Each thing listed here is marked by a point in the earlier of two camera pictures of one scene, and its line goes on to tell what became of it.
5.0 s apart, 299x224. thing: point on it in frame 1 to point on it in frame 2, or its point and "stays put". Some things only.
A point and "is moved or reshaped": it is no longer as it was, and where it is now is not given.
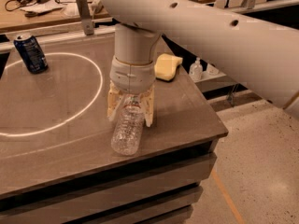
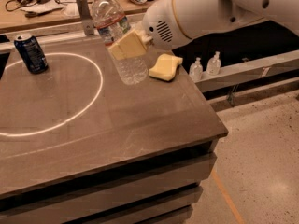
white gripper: x=132 y=76 to x=163 y=23
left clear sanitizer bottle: x=196 y=71 stays put
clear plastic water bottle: x=126 y=134 is moved or reshaped
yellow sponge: x=165 y=66 stays put
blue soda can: x=32 y=53 stays put
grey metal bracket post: x=85 y=13 stays put
